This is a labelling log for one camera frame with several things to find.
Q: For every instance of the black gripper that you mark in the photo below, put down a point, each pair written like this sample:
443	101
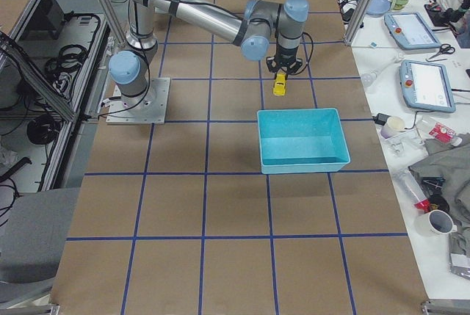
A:
284	56

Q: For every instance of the yellow beetle toy car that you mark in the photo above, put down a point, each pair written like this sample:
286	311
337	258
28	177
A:
279	84

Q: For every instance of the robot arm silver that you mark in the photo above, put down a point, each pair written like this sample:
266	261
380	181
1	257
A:
267	30

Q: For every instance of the turquoise plastic bin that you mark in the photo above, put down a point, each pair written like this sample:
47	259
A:
301	141

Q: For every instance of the light bulb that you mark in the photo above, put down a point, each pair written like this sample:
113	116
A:
369	78

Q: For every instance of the light blue plate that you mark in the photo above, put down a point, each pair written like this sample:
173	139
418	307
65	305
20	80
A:
378	8

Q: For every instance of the upper teach pendant tablet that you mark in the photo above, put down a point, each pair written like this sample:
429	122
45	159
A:
410	31

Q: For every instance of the teach pendant tablet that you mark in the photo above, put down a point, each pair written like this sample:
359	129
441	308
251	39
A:
426	86
410	31

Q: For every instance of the lower teach pendant tablet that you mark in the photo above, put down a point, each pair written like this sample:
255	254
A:
426	86

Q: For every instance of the black scissors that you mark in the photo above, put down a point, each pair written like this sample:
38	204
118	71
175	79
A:
445	48

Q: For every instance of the grey cloth pile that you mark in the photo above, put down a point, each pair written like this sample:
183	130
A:
452	164

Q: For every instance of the white mug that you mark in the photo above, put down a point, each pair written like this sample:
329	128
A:
435	223

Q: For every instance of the aluminium frame post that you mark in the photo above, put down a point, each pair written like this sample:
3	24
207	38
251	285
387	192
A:
361	3

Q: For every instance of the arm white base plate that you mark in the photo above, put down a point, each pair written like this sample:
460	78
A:
147	109

